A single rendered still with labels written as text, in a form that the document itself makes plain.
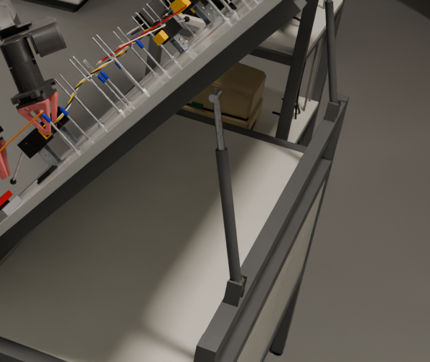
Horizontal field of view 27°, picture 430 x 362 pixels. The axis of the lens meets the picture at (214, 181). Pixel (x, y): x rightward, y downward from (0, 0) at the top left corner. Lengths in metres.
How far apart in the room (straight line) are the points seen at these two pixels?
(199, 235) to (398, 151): 2.41
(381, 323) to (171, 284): 1.47
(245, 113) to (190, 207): 0.63
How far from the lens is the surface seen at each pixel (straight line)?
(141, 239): 2.22
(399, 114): 4.91
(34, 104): 1.87
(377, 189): 4.19
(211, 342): 1.67
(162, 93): 1.41
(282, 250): 2.27
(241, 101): 2.88
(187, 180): 2.46
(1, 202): 1.73
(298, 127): 3.12
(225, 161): 1.61
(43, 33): 1.88
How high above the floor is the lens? 2.13
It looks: 32 degrees down
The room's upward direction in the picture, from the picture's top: 10 degrees clockwise
